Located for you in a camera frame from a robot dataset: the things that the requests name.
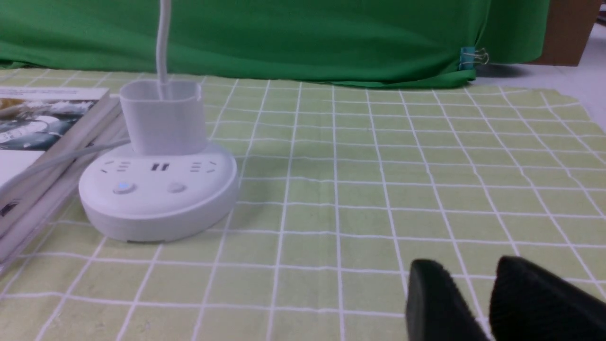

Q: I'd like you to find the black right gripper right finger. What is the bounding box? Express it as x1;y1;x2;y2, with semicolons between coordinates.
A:
489;255;606;341

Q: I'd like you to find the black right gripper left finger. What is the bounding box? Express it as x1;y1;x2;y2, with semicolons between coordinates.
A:
405;259;488;341

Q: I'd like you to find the white desk lamp with sockets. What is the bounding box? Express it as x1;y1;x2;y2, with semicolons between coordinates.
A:
78;0;240;242

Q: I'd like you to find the green checkered tablecloth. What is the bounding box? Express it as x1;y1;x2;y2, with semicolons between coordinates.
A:
1;76;605;341

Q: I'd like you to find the teal binder clip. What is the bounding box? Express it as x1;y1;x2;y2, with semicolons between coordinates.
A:
457;46;490;71

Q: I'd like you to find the green backdrop cloth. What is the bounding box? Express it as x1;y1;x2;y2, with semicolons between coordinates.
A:
0;0;550;89

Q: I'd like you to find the brown cardboard box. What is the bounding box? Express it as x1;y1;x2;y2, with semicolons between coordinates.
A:
527;0;603;67

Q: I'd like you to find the bottom white book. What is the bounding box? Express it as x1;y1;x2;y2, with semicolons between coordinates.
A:
0;99;127;269

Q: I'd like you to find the top book with car cover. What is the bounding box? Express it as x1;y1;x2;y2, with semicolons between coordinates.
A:
0;86;118;184

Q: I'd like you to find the white lamp power cable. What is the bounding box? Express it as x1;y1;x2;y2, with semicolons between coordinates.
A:
0;139;131;190

